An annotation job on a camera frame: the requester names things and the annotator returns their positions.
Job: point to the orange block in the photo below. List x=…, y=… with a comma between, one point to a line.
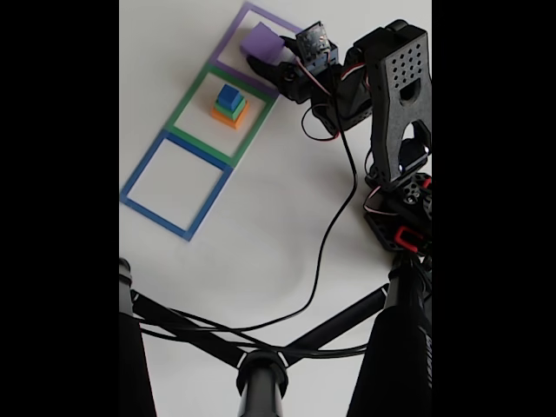
x=238, y=123

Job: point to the purple block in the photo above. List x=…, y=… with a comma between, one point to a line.
x=260, y=41

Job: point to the black camera tripod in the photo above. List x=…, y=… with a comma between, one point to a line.
x=260, y=382

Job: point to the red table clamp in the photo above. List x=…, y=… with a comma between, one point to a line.
x=399, y=236

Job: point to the green square frame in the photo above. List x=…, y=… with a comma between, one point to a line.
x=192, y=97

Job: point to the small blue cube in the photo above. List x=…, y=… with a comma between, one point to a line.
x=227, y=94

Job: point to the purple square frame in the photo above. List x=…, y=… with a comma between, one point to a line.
x=226, y=48

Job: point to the blue square frame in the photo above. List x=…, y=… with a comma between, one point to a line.
x=156, y=218

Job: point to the green cube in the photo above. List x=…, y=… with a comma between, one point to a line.
x=234, y=114

